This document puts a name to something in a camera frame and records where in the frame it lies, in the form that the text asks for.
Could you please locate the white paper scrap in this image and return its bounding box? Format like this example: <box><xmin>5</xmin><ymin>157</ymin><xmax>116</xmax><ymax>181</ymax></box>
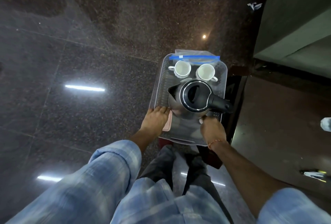
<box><xmin>247</xmin><ymin>2</ymin><xmax>263</xmax><ymax>12</ymax></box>

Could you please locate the person's left hand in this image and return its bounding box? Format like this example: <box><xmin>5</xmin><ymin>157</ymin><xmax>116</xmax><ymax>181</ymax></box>
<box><xmin>139</xmin><ymin>106</ymin><xmax>172</xmax><ymax>139</ymax></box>

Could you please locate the clear plastic tray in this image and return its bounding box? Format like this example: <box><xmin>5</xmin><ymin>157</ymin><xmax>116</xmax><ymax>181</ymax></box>
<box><xmin>149</xmin><ymin>53</ymin><xmax>228</xmax><ymax>146</ymax></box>

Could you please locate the person's right hand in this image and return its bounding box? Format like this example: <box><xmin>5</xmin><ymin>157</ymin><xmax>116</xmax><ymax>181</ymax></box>
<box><xmin>199</xmin><ymin>116</ymin><xmax>228</xmax><ymax>149</ymax></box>

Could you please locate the clear zip bag blue seal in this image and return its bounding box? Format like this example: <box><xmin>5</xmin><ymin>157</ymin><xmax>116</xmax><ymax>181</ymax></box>
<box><xmin>169</xmin><ymin>49</ymin><xmax>221</xmax><ymax>64</ymax></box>

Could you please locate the white ceramic cup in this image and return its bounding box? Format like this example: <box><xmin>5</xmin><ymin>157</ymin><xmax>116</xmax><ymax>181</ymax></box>
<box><xmin>168</xmin><ymin>60</ymin><xmax>192</xmax><ymax>79</ymax></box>
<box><xmin>195</xmin><ymin>63</ymin><xmax>219</xmax><ymax>82</ymax></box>

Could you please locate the steel electric kettle black handle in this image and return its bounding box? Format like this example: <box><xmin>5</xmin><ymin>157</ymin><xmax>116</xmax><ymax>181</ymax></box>
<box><xmin>167</xmin><ymin>79</ymin><xmax>234</xmax><ymax>120</ymax></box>

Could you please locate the pink case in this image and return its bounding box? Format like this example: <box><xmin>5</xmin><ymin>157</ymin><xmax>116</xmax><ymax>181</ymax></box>
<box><xmin>162</xmin><ymin>110</ymin><xmax>173</xmax><ymax>132</ymax></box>

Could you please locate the wide green fabric sofa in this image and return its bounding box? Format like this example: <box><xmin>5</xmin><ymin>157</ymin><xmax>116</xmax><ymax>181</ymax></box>
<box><xmin>253</xmin><ymin>0</ymin><xmax>331</xmax><ymax>79</ymax></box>

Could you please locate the orange thread bracelet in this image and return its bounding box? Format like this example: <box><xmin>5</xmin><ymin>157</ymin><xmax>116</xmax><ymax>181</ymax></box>
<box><xmin>207</xmin><ymin>138</ymin><xmax>229</xmax><ymax>151</ymax></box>

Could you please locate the silver stapler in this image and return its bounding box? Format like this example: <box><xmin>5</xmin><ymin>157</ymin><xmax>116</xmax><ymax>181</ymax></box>
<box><xmin>300</xmin><ymin>170</ymin><xmax>328</xmax><ymax>183</ymax></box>

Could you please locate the clear drinking glass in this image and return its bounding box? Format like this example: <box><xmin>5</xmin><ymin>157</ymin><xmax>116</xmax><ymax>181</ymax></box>
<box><xmin>320</xmin><ymin>117</ymin><xmax>331</xmax><ymax>132</ymax></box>

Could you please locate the person's left forearm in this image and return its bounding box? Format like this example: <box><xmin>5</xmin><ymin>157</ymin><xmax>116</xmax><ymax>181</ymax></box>
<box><xmin>129</xmin><ymin>128</ymin><xmax>158</xmax><ymax>154</ymax></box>

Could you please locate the person's right forearm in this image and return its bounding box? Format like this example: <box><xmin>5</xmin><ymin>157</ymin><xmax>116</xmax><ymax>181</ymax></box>
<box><xmin>208</xmin><ymin>141</ymin><xmax>285</xmax><ymax>219</ymax></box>

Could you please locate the dark wooden stool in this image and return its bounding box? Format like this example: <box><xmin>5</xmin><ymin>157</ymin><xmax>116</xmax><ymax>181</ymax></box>
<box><xmin>158</xmin><ymin>75</ymin><xmax>246</xmax><ymax>170</ymax></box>

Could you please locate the dark wooden coffee table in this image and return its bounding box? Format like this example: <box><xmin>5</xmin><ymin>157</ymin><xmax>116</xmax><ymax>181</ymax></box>
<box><xmin>230</xmin><ymin>76</ymin><xmax>331</xmax><ymax>201</ymax></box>

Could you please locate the blue checked shirt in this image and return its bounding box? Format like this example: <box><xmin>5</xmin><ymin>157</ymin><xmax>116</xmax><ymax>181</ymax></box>
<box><xmin>5</xmin><ymin>140</ymin><xmax>331</xmax><ymax>224</ymax></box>

